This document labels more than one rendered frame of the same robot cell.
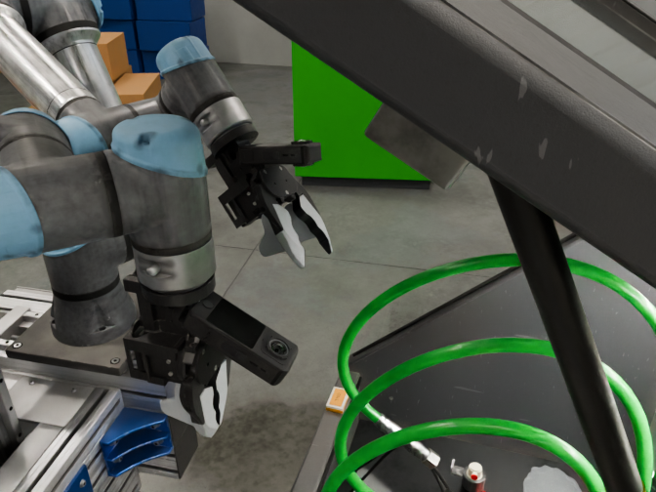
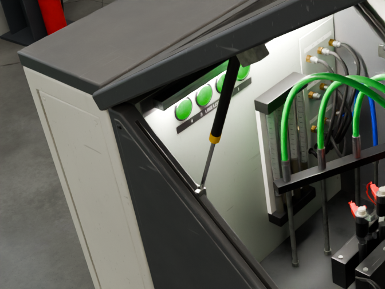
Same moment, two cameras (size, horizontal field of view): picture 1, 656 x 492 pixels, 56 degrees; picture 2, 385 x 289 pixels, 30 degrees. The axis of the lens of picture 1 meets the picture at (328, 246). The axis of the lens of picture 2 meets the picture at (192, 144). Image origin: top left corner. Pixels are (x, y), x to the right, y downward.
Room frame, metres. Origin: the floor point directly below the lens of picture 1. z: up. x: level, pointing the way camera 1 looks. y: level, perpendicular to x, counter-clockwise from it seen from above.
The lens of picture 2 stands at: (1.67, 0.18, 2.12)
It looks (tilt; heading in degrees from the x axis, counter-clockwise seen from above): 34 degrees down; 214
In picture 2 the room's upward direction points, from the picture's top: 11 degrees counter-clockwise
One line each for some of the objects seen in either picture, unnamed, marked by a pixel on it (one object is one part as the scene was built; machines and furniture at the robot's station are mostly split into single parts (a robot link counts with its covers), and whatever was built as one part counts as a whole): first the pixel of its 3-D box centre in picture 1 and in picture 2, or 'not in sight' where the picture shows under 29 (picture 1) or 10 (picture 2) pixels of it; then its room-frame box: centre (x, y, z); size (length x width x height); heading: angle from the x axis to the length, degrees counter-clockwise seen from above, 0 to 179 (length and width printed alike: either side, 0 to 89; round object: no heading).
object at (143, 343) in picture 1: (178, 323); not in sight; (0.51, 0.15, 1.35); 0.09 x 0.08 x 0.12; 73
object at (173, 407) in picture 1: (185, 411); not in sight; (0.50, 0.15, 1.24); 0.06 x 0.03 x 0.09; 73
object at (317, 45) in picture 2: not in sight; (324, 86); (0.23, -0.37, 1.20); 0.13 x 0.03 x 0.31; 163
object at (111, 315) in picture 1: (90, 299); not in sight; (0.94, 0.44, 1.09); 0.15 x 0.15 x 0.10
